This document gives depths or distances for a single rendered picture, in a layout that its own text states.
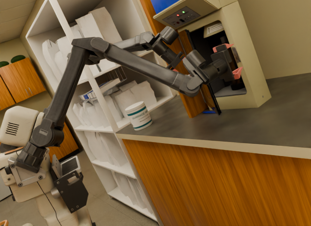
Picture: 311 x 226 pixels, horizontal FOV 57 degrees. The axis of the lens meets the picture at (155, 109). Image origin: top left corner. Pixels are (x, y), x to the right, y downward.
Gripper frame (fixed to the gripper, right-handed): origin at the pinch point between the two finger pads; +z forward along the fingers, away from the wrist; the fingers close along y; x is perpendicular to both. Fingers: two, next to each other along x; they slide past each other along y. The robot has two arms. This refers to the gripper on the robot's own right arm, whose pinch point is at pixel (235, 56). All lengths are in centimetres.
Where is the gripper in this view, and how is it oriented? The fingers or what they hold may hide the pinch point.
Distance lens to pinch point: 117.3
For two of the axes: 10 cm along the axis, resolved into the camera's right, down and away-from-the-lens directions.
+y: -4.2, -8.8, -2.0
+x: -5.3, 0.6, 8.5
